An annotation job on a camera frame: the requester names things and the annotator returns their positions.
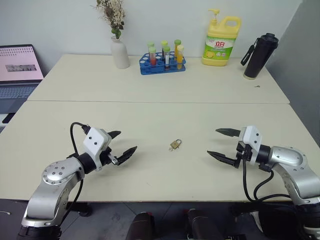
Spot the dried flower bunch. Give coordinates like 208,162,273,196
95,0,125,40

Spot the dark flat object beside laptop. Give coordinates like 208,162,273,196
1,112,16,124

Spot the green-capped tube with orange liquid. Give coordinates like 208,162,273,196
173,39,182,58

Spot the blue test tube rack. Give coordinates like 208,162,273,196
138,51,187,76

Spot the green-capped tube with red liquid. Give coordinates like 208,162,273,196
147,40,158,66

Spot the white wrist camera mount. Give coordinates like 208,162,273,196
82,127,112,172
238,125,262,166

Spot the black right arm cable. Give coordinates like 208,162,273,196
241,159,294,203

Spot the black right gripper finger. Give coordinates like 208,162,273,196
215,127,242,138
206,149,238,168

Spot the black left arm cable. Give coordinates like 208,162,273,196
69,122,90,204

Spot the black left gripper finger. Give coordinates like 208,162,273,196
107,130,122,141
115,145,139,167

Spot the black thermos bottle with strap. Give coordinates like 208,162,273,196
240,32,279,81

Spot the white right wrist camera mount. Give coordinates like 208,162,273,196
238,125,262,166

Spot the green-capped tube with dark liquid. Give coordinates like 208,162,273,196
162,45,172,70

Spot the green-capped tube with clear liquid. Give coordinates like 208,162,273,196
160,40,169,58

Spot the yellow-capped tube with orange liquid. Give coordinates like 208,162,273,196
176,44,185,70

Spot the dark rounded shape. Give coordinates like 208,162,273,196
183,208,227,240
124,211,156,240

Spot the yellow dish soap pump bottle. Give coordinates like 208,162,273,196
201,8,242,67

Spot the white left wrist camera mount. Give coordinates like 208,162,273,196
82,127,112,172

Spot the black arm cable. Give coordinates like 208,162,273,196
241,159,294,203
69,122,90,204

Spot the white ceramic vase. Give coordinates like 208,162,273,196
110,35,131,70

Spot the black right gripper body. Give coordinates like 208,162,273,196
234,140,253,169

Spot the small brass padlock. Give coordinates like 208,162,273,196
170,138,182,151

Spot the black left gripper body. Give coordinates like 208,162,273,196
99,136,119,167

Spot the grey open laptop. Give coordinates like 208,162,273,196
0,44,45,114

